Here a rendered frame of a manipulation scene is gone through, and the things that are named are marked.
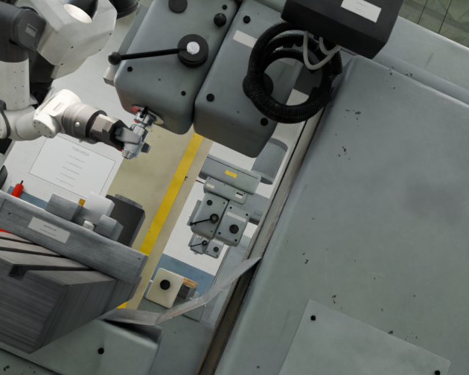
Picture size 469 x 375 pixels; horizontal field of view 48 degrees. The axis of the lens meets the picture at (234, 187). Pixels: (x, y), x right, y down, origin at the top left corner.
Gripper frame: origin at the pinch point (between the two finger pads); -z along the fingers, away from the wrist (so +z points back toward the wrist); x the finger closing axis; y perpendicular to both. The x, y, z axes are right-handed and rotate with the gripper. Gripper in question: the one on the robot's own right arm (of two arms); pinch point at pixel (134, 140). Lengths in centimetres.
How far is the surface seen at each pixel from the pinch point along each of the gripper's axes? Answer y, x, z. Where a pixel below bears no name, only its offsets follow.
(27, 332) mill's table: 36, -55, -32
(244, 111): -14.1, -3.9, -23.9
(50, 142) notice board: -95, 736, 605
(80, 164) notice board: -80, 760, 538
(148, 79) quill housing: -12.3, -9.9, -2.1
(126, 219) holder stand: 16.3, 29.7, 8.6
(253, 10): -37.7, -5.6, -15.9
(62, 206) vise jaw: 21.1, -12.6, 0.8
